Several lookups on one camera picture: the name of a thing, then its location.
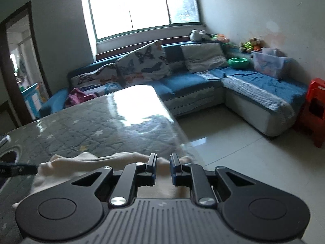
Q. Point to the blue corner sofa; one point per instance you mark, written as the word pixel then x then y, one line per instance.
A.
pixel 182 86

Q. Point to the square butterfly print pillow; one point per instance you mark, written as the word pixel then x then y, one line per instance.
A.
pixel 144 63

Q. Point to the panda plush toy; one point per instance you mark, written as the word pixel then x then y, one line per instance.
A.
pixel 199 35

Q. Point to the red plastic stool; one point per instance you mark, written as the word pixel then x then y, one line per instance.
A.
pixel 314 94

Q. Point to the clear plastic storage box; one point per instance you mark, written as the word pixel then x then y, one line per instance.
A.
pixel 270 64

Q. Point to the pink cloth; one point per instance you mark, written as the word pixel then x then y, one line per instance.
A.
pixel 78 97

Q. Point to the window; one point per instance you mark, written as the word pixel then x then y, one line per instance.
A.
pixel 142 5

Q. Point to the cream sweatshirt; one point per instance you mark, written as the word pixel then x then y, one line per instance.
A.
pixel 76 162

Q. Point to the green plastic bowl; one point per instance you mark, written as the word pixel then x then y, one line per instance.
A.
pixel 238 63

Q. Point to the light blue cabinet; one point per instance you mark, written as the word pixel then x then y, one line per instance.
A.
pixel 31 99

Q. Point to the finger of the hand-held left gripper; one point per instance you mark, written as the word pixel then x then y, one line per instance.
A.
pixel 17 169

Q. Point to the green orange toy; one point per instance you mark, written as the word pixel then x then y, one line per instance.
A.
pixel 220 38

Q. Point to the round black induction cooktop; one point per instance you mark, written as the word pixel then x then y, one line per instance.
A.
pixel 9 156

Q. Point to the long butterfly print pillow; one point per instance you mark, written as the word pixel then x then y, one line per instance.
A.
pixel 94 75

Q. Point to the pile of plush toys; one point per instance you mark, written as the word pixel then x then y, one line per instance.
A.
pixel 251 45

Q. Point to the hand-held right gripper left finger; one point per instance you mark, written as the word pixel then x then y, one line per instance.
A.
pixel 151 172

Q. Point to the dark wooden door frame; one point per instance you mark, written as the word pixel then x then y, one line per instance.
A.
pixel 38 56

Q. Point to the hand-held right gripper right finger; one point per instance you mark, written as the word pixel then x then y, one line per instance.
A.
pixel 174 172

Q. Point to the grey pillow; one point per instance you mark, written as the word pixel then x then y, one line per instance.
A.
pixel 203 57

